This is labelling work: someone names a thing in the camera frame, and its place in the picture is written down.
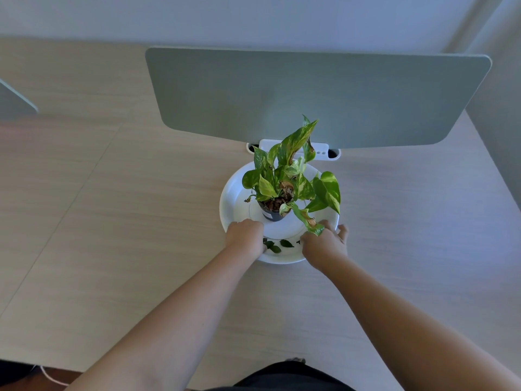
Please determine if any person's left hand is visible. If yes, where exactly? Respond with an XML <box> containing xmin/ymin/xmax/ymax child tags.
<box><xmin>225</xmin><ymin>218</ymin><xmax>268</xmax><ymax>262</ymax></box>

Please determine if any person's right hand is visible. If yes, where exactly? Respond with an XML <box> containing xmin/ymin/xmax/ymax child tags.
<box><xmin>300</xmin><ymin>220</ymin><xmax>349</xmax><ymax>273</ymax></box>

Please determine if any white round plate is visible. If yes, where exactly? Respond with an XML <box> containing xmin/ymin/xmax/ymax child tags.
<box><xmin>219</xmin><ymin>160</ymin><xmax>340</xmax><ymax>265</ymax></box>

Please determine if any person's left forearm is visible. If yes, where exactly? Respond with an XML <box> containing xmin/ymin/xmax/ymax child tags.
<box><xmin>64</xmin><ymin>249</ymin><xmax>266</xmax><ymax>391</ymax></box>

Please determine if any person's right forearm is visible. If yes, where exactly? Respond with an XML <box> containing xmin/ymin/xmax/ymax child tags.
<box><xmin>319</xmin><ymin>256</ymin><xmax>521</xmax><ymax>391</ymax></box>

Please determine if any green potted plant black pot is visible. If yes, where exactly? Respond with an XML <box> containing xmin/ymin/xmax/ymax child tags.
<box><xmin>242</xmin><ymin>115</ymin><xmax>341</xmax><ymax>237</ymax></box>

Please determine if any large grey-green desk divider panel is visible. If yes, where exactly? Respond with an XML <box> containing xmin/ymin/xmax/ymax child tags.
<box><xmin>145</xmin><ymin>46</ymin><xmax>492</xmax><ymax>150</ymax></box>

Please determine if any person's black clothing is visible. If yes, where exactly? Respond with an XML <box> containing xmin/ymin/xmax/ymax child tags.
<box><xmin>204</xmin><ymin>361</ymin><xmax>356</xmax><ymax>391</ymax></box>

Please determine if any small grey-green desk divider panel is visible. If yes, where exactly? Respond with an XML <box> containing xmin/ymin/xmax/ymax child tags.
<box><xmin>0</xmin><ymin>79</ymin><xmax>39</xmax><ymax>123</ymax></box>

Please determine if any black fabric item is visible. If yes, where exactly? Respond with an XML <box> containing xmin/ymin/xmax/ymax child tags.
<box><xmin>0</xmin><ymin>359</ymin><xmax>39</xmax><ymax>390</ymax></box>

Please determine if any white divider clamp bracket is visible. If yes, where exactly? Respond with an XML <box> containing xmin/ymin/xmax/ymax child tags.
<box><xmin>246</xmin><ymin>139</ymin><xmax>342</xmax><ymax>161</ymax></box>

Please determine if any white cable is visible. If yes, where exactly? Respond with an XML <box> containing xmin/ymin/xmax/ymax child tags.
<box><xmin>39</xmin><ymin>365</ymin><xmax>71</xmax><ymax>387</ymax></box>

